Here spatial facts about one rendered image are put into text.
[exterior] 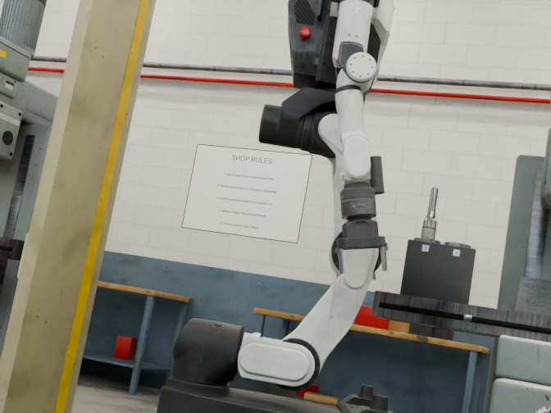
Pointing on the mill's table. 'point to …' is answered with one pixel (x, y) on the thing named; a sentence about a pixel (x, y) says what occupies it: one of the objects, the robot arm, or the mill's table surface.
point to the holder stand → (438, 270)
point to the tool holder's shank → (432, 204)
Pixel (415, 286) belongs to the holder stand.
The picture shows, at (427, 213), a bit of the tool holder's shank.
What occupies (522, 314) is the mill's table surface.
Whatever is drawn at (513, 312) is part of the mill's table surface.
